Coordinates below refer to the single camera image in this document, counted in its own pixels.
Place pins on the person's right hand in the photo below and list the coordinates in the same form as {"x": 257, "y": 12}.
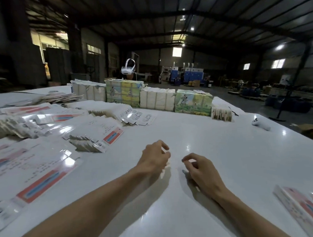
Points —
{"x": 205, "y": 174}

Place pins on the person's left hand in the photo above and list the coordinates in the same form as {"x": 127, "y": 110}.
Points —
{"x": 153, "y": 158}

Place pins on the pile of carton blanks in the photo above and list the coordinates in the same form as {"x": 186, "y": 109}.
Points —
{"x": 41, "y": 145}

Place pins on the person's right forearm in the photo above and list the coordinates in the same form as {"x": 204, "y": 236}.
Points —
{"x": 251, "y": 219}

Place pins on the person's left forearm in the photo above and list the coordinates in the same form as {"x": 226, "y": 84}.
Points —
{"x": 78, "y": 216}

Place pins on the row of white cartons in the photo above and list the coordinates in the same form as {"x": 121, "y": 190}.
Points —
{"x": 157, "y": 99}
{"x": 89, "y": 90}

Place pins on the small beige card stack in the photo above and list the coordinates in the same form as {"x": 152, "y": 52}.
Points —
{"x": 221, "y": 114}

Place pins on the small black tool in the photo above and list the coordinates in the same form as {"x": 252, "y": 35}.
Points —
{"x": 234, "y": 111}

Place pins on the green printed carton bundle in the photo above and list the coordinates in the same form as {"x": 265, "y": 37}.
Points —
{"x": 193, "y": 102}

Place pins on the green yellow carton bundle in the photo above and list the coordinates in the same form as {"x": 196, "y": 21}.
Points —
{"x": 124, "y": 91}

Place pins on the small white object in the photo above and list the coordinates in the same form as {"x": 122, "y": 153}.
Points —
{"x": 261, "y": 123}

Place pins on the blue machine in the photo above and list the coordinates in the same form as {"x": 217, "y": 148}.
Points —
{"x": 191, "y": 75}

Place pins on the white headset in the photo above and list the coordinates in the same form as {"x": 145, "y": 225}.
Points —
{"x": 128, "y": 67}

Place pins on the grey crate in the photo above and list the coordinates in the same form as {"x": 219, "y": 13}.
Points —
{"x": 82, "y": 76}

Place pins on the square bright window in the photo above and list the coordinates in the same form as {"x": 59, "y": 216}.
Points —
{"x": 177, "y": 52}

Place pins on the blue bins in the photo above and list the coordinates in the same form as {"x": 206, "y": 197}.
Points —
{"x": 289, "y": 104}

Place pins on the open cardboard box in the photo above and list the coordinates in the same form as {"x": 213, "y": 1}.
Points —
{"x": 312, "y": 132}

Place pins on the black floor stand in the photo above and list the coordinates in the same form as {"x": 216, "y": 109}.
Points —
{"x": 290, "y": 96}

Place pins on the pile of grey flat sheets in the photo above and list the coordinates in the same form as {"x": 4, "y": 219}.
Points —
{"x": 44, "y": 97}

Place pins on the dark grey cabinet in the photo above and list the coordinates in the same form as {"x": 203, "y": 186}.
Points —
{"x": 58, "y": 64}

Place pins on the small wall window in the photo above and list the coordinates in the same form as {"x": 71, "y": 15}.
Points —
{"x": 246, "y": 66}

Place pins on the double wall window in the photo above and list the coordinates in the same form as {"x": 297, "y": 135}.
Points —
{"x": 278, "y": 63}

